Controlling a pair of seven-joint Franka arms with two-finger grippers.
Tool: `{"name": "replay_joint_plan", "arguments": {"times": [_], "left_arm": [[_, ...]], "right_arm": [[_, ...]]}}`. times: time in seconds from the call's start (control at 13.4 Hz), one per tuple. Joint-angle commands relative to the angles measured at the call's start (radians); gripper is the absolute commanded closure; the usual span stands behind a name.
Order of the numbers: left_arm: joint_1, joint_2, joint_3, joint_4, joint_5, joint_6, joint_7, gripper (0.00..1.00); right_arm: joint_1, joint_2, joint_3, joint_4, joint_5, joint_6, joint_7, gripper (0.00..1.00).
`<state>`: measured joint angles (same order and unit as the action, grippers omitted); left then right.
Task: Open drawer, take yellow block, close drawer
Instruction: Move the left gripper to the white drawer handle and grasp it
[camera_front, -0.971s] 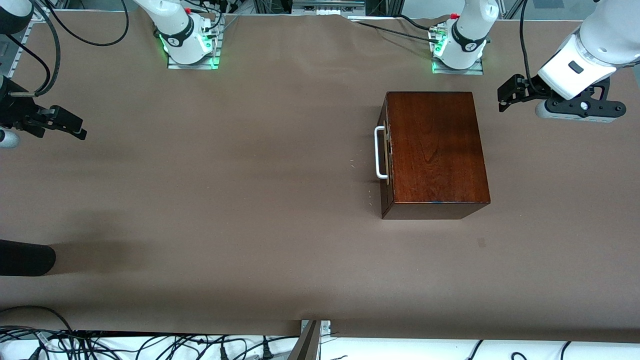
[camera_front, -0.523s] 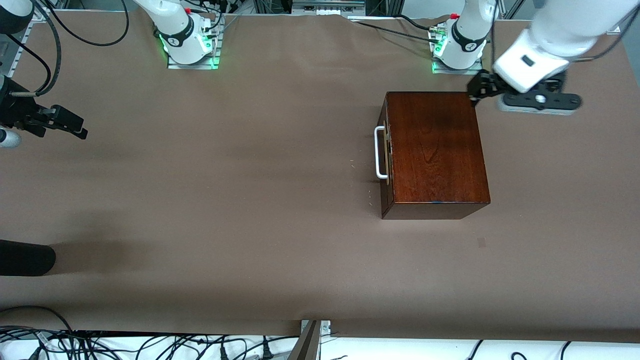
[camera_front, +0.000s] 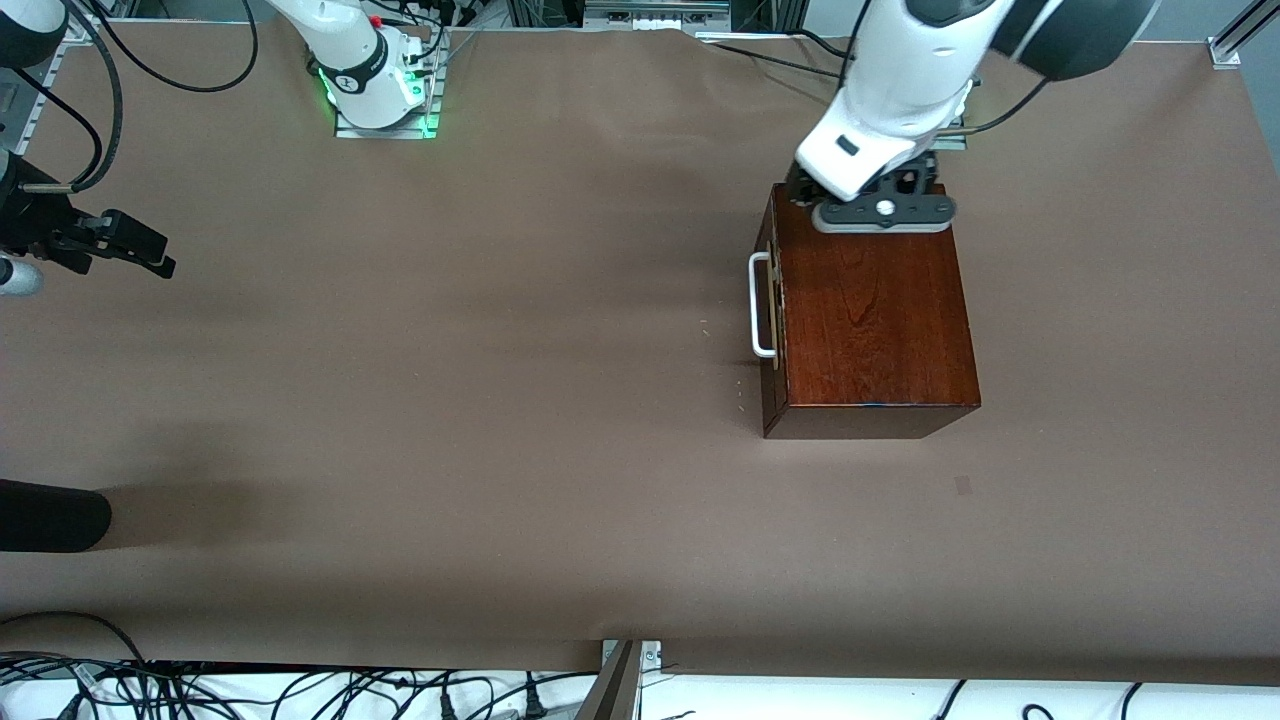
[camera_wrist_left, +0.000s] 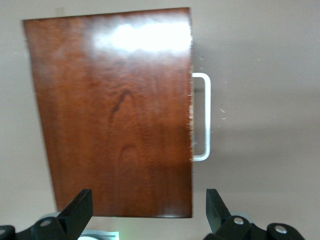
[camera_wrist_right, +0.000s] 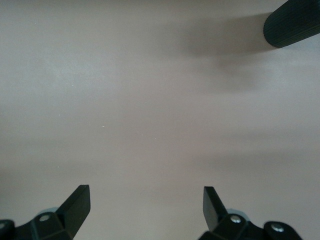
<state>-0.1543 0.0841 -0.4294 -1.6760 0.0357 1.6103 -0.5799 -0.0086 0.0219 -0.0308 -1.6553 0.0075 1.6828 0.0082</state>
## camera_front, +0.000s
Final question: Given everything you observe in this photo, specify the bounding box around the wooden drawer with white handle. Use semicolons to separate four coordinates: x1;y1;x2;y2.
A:
750;188;790;406

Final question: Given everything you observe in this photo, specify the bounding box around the dark wooden drawer cabinet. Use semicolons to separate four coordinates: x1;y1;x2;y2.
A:
762;182;982;440

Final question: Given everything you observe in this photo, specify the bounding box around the black cylinder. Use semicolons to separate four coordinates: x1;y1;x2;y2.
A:
0;478;113;554

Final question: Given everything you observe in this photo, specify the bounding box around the brown table cover sheet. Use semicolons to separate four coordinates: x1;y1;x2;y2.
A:
0;20;1280;687

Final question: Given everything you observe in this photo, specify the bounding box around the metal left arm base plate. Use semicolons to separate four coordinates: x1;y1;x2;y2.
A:
935;95;976;151

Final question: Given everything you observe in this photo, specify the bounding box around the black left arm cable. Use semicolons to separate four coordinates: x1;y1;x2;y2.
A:
960;78;1051;136

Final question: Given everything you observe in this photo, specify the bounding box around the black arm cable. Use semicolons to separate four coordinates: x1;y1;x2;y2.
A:
960;78;1051;136
18;0;124;194

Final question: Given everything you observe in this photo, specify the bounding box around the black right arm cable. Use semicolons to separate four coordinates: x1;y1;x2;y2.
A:
18;0;124;194

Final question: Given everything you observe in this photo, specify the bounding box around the black looped cable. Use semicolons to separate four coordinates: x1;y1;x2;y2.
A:
90;0;260;94

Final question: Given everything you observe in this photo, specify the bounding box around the black base cable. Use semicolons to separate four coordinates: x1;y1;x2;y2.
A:
700;38;843;79

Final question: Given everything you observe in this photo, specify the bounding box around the aluminium frame structure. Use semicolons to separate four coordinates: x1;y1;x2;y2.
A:
505;0;807;33

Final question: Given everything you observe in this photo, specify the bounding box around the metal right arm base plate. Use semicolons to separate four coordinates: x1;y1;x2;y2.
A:
333;28;448;141

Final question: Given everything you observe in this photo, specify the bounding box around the grey metal rail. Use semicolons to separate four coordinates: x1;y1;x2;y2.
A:
585;0;731;23

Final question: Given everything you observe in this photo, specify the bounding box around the black arched cable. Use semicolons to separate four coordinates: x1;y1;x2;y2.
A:
0;609;151;669

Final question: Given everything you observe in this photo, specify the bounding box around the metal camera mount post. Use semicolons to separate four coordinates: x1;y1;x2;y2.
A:
575;638;663;720

